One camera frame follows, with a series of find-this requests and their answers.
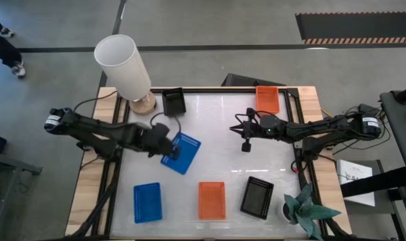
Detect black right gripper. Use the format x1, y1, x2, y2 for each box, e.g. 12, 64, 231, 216
229, 116, 267, 139

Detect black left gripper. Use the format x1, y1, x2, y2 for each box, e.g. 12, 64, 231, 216
141, 123, 182, 161

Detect blue plastic basket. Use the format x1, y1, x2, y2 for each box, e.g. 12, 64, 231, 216
160, 131, 202, 176
132, 181, 163, 224

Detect orange plastic basket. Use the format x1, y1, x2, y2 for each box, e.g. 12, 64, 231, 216
255, 85, 281, 115
197, 181, 227, 221

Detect black plastic basket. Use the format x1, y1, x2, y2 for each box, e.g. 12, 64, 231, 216
161, 87, 187, 118
239, 175, 275, 221

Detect black equipment case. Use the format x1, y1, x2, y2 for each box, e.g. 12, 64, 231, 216
221, 72, 287, 88

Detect wooden table board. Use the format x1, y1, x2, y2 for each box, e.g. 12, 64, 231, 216
64, 86, 354, 237

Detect table lamp white shade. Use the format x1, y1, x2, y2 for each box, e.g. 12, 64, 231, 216
93, 33, 158, 116

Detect green artificial plant white pot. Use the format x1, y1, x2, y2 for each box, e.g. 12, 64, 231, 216
282, 182, 342, 241

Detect white cardboard box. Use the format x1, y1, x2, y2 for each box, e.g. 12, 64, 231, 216
336, 159, 377, 208

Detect black beam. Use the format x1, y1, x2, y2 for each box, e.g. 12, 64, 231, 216
339, 166, 406, 199

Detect black hazard-striped floor mat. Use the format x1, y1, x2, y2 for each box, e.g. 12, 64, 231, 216
295, 11, 406, 46

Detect black cart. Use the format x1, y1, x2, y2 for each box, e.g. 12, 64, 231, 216
379, 83, 406, 188

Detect person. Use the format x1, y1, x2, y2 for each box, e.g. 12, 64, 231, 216
0, 11, 27, 80

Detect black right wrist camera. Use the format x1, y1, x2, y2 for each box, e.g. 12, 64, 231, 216
241, 135, 252, 153

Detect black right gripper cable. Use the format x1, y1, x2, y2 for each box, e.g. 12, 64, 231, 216
234, 106, 269, 127

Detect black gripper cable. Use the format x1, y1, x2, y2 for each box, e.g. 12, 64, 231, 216
234, 106, 269, 127
150, 112, 183, 135

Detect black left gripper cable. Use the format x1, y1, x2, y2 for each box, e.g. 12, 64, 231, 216
150, 112, 183, 135

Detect black table frame rail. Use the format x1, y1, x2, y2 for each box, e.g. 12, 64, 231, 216
88, 86, 327, 241

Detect black lamp cord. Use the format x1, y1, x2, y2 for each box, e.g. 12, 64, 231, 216
73, 89, 119, 113

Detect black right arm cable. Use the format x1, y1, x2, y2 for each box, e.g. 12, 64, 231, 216
332, 132, 393, 157

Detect grey desk frame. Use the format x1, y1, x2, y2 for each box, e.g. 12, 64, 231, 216
0, 150, 43, 241

